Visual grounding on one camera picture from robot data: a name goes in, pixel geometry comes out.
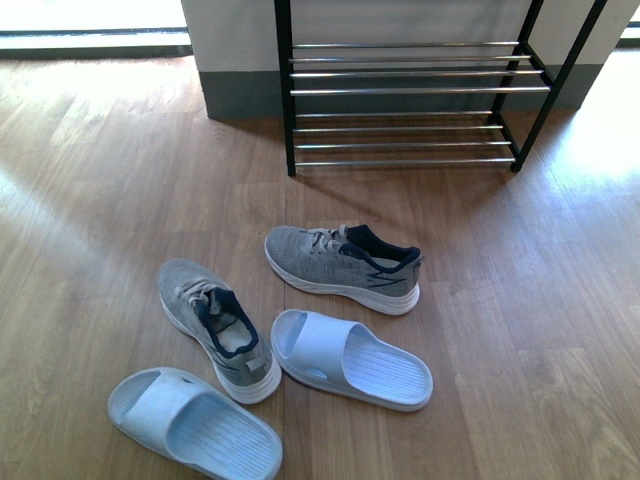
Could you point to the light blue slide slipper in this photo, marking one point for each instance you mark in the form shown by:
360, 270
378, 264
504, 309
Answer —
345, 358
181, 417

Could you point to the grey sneaker with laces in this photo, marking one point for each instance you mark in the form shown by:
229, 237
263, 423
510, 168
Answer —
348, 261

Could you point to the black metal shoe rack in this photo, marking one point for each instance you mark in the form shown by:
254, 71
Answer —
411, 106

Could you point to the dark window frame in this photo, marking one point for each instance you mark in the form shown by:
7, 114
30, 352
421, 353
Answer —
111, 43

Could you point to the grey sneaker navy lining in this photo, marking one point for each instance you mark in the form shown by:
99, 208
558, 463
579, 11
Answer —
201, 305

